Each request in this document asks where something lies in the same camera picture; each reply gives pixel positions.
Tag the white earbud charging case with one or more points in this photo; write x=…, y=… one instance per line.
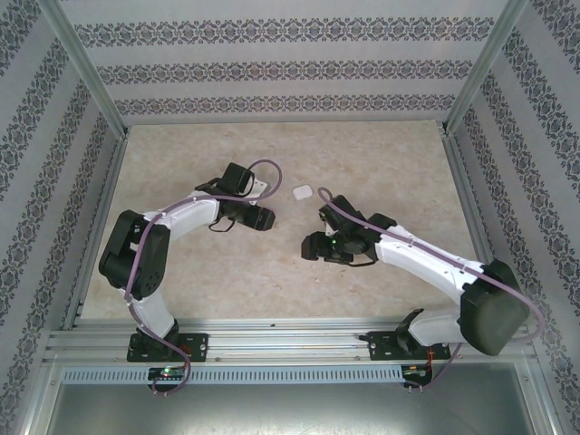
x=300, y=192

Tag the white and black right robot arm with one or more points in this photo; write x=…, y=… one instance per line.
x=421, y=260

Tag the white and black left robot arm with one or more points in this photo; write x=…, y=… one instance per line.
x=190, y=215

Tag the small circuit board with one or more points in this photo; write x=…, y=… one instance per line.
x=417, y=370

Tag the circuit board with green light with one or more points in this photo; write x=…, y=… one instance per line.
x=167, y=374

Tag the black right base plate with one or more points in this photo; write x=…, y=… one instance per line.
x=383, y=346

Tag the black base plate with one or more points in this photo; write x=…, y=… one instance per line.
x=197, y=346
x=383, y=346

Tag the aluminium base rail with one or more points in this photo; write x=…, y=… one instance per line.
x=290, y=337

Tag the aluminium side rail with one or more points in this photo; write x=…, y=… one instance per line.
x=466, y=181
x=111, y=181

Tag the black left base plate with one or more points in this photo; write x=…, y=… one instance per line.
x=197, y=346

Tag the aluminium frame post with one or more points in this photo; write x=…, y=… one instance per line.
x=487, y=68
x=81, y=63

